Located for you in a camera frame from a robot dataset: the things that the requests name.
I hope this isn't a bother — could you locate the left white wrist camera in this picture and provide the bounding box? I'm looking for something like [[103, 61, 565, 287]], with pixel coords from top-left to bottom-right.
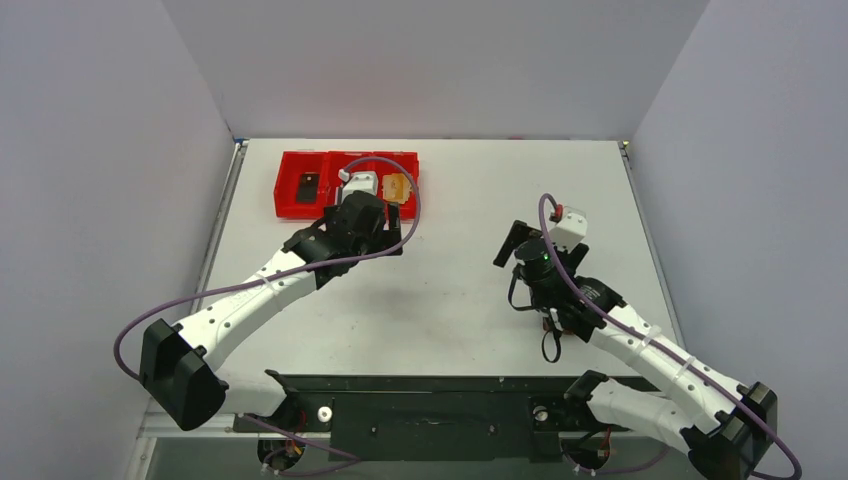
[[336, 169, 379, 205]]

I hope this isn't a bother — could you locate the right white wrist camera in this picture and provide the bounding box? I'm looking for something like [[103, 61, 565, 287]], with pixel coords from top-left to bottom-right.
[[548, 204, 588, 252]]

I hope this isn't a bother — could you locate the red bin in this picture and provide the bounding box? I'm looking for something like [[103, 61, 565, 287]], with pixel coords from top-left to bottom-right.
[[273, 151, 328, 221], [325, 151, 376, 206], [367, 151, 420, 221]]

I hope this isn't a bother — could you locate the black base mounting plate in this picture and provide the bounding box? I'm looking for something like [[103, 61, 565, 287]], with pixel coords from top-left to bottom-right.
[[231, 374, 664, 464]]

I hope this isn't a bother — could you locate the red left bin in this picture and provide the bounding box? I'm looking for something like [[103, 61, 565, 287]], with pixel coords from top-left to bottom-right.
[[273, 151, 328, 221]]

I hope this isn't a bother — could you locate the red middle bin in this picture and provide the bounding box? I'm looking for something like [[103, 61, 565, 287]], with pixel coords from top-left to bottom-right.
[[325, 151, 376, 206]]

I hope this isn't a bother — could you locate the aluminium frame rail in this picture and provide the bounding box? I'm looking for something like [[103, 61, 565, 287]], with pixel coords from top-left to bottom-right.
[[135, 142, 250, 480]]

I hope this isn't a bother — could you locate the yellow card holder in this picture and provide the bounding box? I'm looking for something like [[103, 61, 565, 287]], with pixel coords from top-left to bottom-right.
[[381, 173, 412, 204]]

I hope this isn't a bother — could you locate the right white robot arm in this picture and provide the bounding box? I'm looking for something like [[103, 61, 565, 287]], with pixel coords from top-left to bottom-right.
[[493, 220, 777, 479]]

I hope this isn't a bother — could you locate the red right bin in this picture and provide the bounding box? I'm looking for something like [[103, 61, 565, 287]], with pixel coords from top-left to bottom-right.
[[367, 151, 420, 221]]

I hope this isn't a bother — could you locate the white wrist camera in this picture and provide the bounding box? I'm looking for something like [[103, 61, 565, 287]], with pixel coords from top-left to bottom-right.
[[336, 169, 379, 205], [548, 204, 588, 252]]

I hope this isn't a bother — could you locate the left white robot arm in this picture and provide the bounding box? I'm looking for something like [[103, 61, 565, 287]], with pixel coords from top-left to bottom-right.
[[139, 191, 402, 431]]

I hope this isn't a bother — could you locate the black card holder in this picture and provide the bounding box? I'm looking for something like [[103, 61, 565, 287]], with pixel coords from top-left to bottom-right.
[[295, 172, 320, 205]]

